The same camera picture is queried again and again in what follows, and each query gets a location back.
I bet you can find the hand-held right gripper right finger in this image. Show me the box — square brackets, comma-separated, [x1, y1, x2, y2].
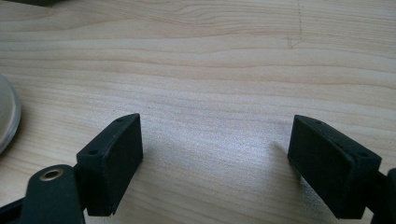
[287, 114, 383, 220]

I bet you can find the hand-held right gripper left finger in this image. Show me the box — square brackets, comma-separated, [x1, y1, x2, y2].
[75, 112, 145, 217]

